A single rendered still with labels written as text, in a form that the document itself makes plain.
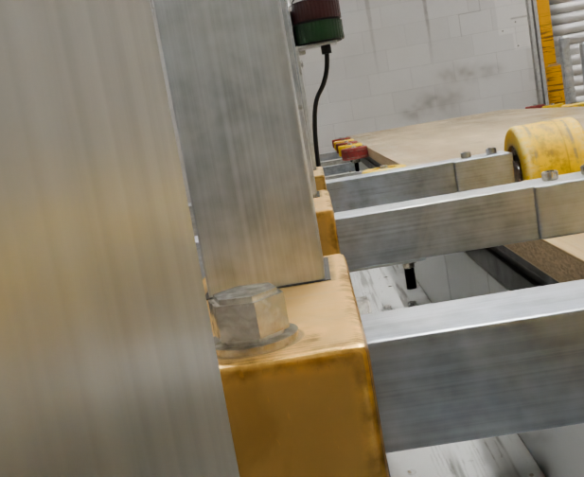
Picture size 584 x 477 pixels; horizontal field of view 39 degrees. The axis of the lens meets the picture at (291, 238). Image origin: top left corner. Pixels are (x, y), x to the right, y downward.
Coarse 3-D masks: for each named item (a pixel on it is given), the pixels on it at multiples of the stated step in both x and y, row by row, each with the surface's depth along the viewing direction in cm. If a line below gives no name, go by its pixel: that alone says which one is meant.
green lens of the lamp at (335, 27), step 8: (304, 24) 95; (312, 24) 95; (320, 24) 95; (328, 24) 95; (336, 24) 96; (296, 32) 96; (304, 32) 95; (312, 32) 95; (320, 32) 95; (328, 32) 95; (336, 32) 95; (296, 40) 97; (304, 40) 96; (312, 40) 95; (320, 40) 95
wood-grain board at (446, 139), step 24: (456, 120) 338; (480, 120) 297; (504, 120) 263; (528, 120) 237; (384, 144) 244; (408, 144) 221; (432, 144) 203; (456, 144) 186; (480, 144) 173; (552, 240) 59; (576, 240) 58; (552, 264) 59; (576, 264) 53
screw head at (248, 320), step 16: (240, 288) 19; (256, 288) 18; (272, 288) 18; (208, 304) 18; (224, 304) 18; (240, 304) 17; (256, 304) 17; (272, 304) 18; (224, 320) 18; (240, 320) 18; (256, 320) 17; (272, 320) 18; (288, 320) 18; (224, 336) 18; (240, 336) 18; (256, 336) 17; (272, 336) 18; (288, 336) 18; (224, 352) 18; (240, 352) 17; (256, 352) 17
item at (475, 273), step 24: (360, 168) 354; (432, 264) 151; (456, 264) 121; (480, 264) 101; (504, 264) 87; (528, 264) 76; (432, 288) 158; (456, 288) 125; (480, 288) 104; (504, 288) 89; (528, 432) 89; (552, 432) 78; (576, 432) 69; (552, 456) 80; (576, 456) 70
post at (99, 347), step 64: (0, 0) 1; (64, 0) 1; (128, 0) 2; (0, 64) 1; (64, 64) 1; (128, 64) 2; (0, 128) 1; (64, 128) 1; (128, 128) 1; (0, 192) 1; (64, 192) 1; (128, 192) 1; (0, 256) 1; (64, 256) 1; (128, 256) 1; (192, 256) 2; (0, 320) 1; (64, 320) 1; (128, 320) 1; (192, 320) 2; (0, 384) 1; (64, 384) 1; (128, 384) 1; (192, 384) 2; (0, 448) 1; (64, 448) 1; (128, 448) 1; (192, 448) 2
